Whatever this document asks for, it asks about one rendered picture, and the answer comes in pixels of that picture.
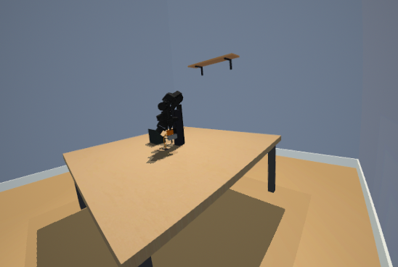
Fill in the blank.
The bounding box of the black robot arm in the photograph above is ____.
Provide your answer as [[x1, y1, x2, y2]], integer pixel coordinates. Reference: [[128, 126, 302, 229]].
[[155, 91, 183, 134]]

